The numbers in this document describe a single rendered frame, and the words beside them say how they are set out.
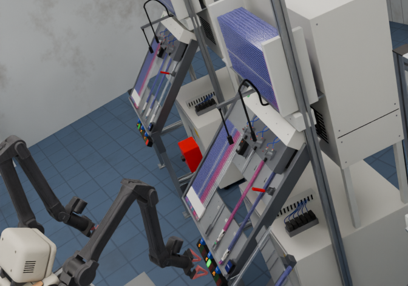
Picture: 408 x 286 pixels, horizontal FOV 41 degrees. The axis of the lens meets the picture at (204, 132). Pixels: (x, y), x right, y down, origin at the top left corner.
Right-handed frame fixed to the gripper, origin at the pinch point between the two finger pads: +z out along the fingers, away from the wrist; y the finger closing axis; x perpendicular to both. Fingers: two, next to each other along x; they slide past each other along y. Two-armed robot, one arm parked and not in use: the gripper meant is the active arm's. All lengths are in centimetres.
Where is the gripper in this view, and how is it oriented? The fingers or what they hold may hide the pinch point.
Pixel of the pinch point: (202, 266)
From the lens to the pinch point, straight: 255.6
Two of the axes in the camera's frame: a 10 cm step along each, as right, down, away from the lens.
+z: 8.3, 3.0, 4.7
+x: -4.6, 8.5, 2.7
